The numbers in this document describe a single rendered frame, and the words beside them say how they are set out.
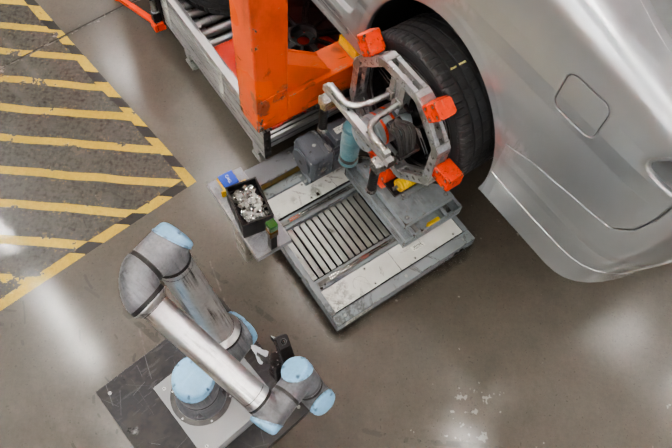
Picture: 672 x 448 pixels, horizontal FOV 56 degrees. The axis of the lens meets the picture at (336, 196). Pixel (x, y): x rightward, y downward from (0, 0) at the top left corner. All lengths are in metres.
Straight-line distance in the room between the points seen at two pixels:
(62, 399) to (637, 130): 2.47
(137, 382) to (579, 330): 2.02
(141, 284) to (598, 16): 1.42
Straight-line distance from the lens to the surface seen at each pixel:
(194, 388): 2.28
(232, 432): 2.51
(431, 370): 3.03
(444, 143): 2.36
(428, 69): 2.33
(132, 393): 2.71
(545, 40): 1.96
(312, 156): 2.95
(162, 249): 1.86
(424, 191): 3.13
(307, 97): 2.89
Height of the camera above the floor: 2.87
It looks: 60 degrees down
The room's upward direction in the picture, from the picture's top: 7 degrees clockwise
